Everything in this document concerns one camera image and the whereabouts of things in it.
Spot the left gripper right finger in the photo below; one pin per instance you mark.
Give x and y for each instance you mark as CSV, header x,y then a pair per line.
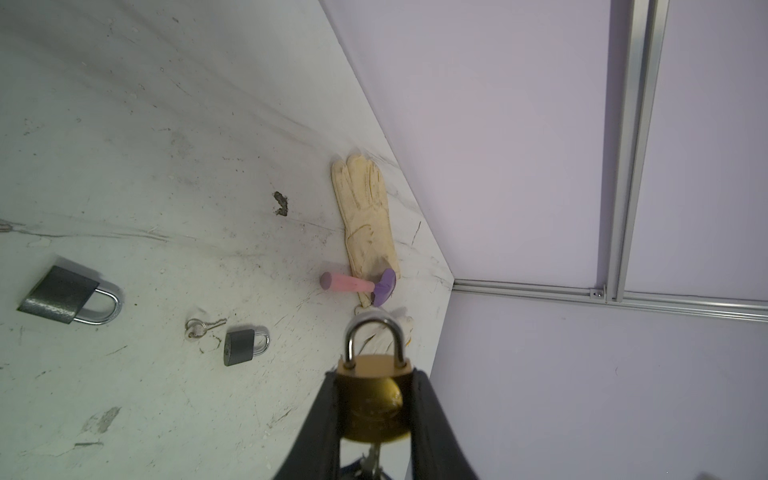
x,y
435,452

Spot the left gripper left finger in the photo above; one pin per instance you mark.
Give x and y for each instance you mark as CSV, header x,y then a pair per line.
x,y
315,453

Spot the small silver key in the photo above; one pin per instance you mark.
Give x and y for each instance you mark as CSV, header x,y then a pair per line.
x,y
370,468

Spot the brass padlock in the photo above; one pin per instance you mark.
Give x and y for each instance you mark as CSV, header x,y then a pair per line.
x,y
374,390

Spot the white knit glove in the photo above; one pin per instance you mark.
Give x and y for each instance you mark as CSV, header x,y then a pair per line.
x,y
377,338

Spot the right black padlock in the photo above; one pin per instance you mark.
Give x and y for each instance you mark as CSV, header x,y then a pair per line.
x,y
242,345

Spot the black padlock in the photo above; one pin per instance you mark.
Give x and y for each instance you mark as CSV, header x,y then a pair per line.
x,y
242,345
61,296

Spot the cream leather glove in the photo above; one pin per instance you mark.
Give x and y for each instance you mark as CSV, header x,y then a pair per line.
x,y
361,196

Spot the left black padlock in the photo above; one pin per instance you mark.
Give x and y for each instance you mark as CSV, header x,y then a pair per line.
x,y
61,296

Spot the key with ring middle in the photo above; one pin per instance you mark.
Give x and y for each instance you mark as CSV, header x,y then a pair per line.
x,y
196,329

